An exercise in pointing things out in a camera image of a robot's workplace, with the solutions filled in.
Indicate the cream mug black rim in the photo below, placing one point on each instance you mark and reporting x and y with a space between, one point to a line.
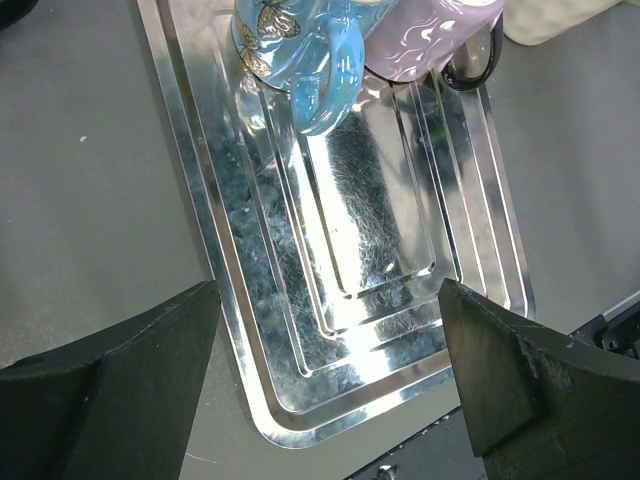
533 22

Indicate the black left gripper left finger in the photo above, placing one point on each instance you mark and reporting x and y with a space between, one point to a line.
116 404

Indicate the silver metal tray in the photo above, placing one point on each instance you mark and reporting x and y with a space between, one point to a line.
329 251

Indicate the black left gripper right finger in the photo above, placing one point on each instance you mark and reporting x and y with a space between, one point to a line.
525 380

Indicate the blue butterfly mug orange inside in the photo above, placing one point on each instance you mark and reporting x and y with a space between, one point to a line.
314 50

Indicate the lilac ceramic mug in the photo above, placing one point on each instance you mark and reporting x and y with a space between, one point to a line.
418 36

